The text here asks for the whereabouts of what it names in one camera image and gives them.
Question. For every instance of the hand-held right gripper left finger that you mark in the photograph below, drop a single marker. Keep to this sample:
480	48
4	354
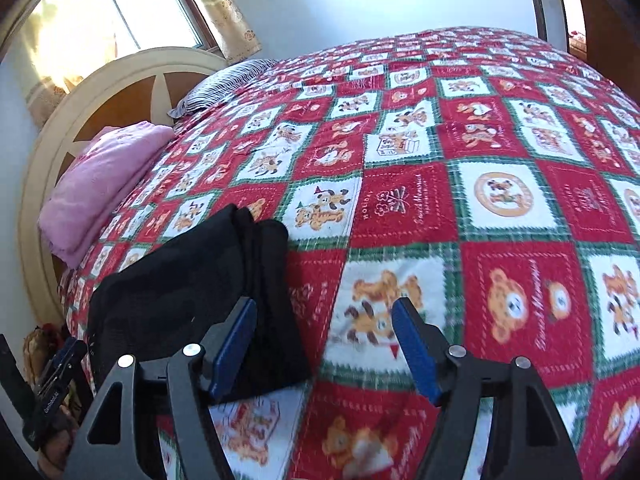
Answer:
232	355

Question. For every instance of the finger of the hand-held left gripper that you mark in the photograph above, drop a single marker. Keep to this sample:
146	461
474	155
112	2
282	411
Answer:
67	355

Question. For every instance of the black pants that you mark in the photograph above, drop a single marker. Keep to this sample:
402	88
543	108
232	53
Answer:
175	285

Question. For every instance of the cream and wood headboard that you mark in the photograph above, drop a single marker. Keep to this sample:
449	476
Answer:
60	110

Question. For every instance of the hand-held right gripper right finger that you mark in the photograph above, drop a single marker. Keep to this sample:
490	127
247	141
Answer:
417	355

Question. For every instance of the sunlit beige curtain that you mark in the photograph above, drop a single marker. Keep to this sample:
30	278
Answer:
65	45

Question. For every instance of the striped pillow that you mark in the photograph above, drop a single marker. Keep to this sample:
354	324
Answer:
220	85

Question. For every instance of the pink pillow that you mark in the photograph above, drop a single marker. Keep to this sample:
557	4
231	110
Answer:
95	185

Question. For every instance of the beige patterned curtain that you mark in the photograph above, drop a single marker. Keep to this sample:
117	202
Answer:
225	15

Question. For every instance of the brown wooden door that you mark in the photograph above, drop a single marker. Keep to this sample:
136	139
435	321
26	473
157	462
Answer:
607	5

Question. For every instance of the red printed patchwork blanket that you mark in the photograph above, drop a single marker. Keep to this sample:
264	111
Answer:
415	210

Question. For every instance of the window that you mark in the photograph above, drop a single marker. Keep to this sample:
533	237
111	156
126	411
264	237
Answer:
150	10

